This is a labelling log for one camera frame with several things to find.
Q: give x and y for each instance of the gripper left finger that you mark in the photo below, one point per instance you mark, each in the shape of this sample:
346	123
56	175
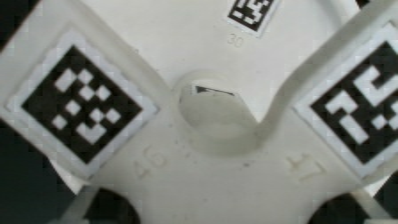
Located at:
101	207

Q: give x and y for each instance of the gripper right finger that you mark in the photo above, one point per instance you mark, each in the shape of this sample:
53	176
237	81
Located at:
358	208

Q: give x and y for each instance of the white cross-shaped table base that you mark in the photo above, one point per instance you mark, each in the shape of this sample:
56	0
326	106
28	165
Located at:
85	108

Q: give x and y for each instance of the white cylindrical table leg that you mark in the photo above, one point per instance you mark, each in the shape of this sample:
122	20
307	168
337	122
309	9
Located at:
216	119

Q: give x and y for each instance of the white round table top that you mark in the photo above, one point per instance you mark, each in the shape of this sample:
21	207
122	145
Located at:
307	52

